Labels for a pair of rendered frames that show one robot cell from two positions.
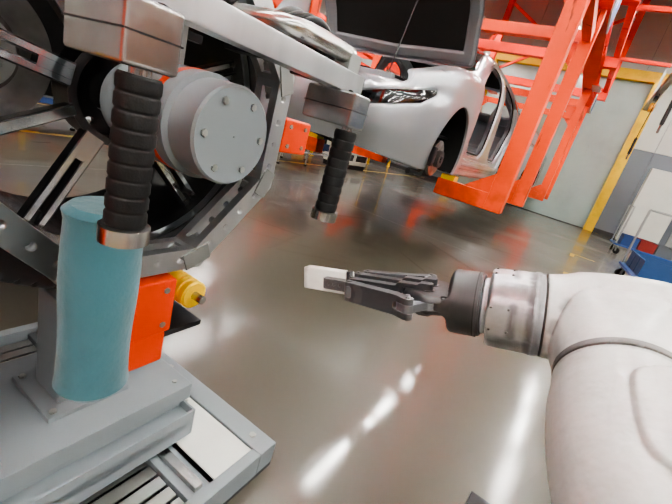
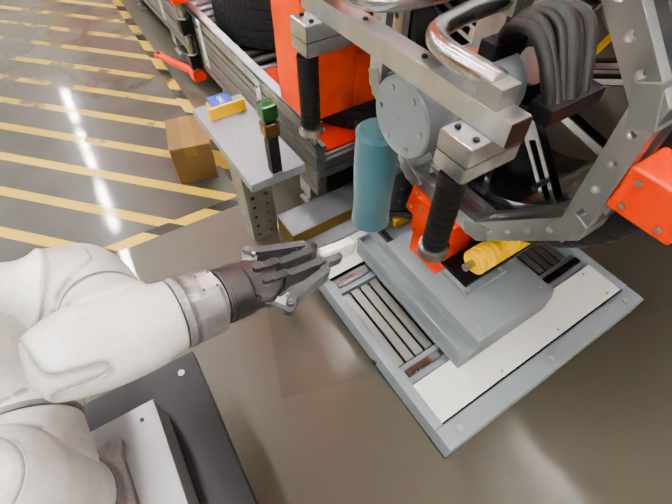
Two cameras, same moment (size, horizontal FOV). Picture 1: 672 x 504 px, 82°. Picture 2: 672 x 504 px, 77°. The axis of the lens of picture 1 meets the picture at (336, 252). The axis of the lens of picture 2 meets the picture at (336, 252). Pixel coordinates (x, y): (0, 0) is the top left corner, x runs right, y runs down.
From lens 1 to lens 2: 0.85 m
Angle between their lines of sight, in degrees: 93
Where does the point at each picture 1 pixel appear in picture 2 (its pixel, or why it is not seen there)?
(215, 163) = (388, 131)
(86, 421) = (430, 276)
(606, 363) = (106, 263)
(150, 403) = (450, 311)
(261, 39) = (369, 44)
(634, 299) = (99, 289)
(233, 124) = (399, 108)
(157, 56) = (299, 46)
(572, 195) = not seen: outside the picture
